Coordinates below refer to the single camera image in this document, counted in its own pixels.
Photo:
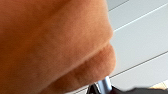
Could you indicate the white wardrobe carcass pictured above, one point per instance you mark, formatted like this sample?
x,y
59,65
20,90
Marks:
x,y
143,33

